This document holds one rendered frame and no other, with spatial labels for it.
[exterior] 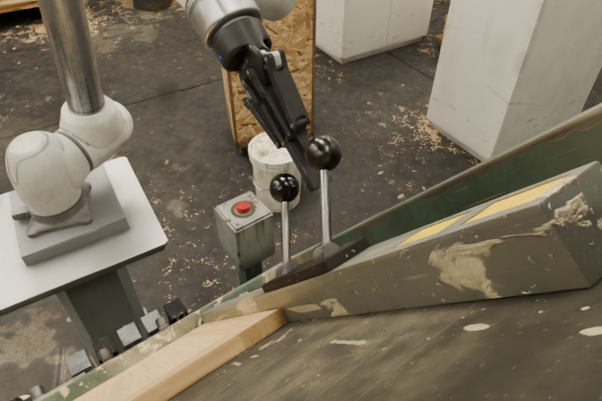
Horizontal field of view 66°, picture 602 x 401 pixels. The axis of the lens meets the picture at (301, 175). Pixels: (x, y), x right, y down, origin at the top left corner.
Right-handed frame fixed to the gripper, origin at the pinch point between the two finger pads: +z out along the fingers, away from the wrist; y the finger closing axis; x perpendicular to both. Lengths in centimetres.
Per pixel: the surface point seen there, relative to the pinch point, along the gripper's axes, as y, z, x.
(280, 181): -1.5, 0.8, 5.5
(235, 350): 0.5, 15.1, 19.0
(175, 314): 76, 9, 15
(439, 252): -30.4, 12.7, 12.3
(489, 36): 109, -39, -196
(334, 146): -13.7, 1.8, 4.1
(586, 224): -37.9, 13.7, 10.4
